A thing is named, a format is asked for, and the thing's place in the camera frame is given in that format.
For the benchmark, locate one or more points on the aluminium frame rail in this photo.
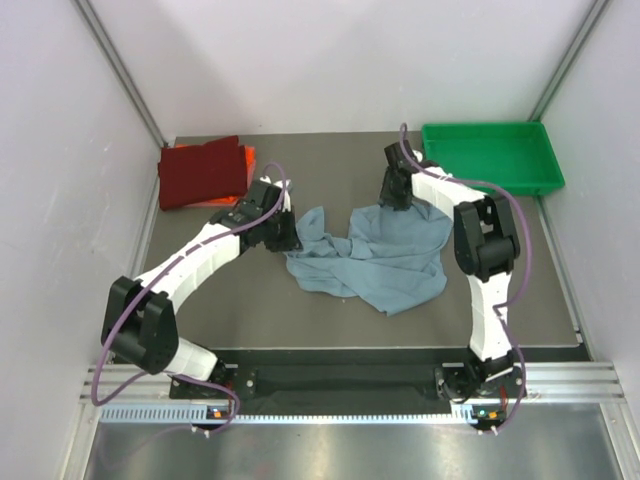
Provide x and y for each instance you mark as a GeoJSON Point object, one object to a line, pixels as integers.
{"type": "Point", "coordinates": [418, 384]}

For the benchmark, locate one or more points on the blue t shirt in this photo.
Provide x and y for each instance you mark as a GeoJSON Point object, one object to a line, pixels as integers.
{"type": "Point", "coordinates": [389, 259]}

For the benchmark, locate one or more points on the orange folded t shirt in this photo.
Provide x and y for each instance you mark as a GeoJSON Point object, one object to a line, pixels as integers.
{"type": "Point", "coordinates": [217, 173]}

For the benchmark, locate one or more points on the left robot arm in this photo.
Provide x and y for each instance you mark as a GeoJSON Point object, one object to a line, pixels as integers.
{"type": "Point", "coordinates": [140, 319]}

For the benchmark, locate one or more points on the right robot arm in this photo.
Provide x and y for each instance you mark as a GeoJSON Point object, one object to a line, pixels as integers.
{"type": "Point", "coordinates": [486, 246]}

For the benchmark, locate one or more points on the left aluminium corner post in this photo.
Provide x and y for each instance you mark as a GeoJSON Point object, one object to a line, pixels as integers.
{"type": "Point", "coordinates": [113, 58]}

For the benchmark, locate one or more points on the right aluminium corner post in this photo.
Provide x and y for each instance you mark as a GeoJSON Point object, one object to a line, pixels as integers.
{"type": "Point", "coordinates": [579, 39]}

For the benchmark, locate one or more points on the grey slotted cable duct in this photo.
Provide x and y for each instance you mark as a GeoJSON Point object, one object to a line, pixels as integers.
{"type": "Point", "coordinates": [207, 414]}

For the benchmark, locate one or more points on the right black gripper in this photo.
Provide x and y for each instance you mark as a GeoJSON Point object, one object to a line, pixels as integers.
{"type": "Point", "coordinates": [386, 198]}

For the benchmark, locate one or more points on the green plastic tray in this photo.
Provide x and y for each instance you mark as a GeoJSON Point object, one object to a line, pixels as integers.
{"type": "Point", "coordinates": [518, 156]}

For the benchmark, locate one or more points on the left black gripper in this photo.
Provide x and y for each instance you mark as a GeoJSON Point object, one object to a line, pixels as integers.
{"type": "Point", "coordinates": [290, 241]}

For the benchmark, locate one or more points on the dark red folded t shirt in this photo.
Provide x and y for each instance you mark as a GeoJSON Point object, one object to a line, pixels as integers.
{"type": "Point", "coordinates": [172, 168]}

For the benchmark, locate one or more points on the aluminium corner post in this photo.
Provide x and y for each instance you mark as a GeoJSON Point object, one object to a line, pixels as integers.
{"type": "Point", "coordinates": [579, 39]}
{"type": "Point", "coordinates": [113, 58]}

